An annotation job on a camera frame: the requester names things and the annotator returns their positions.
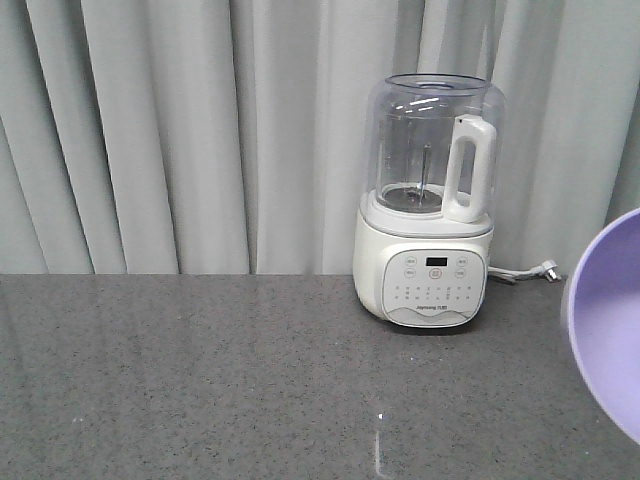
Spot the white blender with clear jar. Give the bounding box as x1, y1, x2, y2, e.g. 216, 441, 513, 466
352, 73, 505, 329

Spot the grey-white curtain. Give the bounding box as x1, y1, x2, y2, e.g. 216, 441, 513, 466
1, 1, 639, 274

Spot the purple bowl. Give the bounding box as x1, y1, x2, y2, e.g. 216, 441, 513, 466
561, 209, 639, 442

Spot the white power cord with plug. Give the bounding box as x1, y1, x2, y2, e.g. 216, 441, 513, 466
487, 258, 563, 285

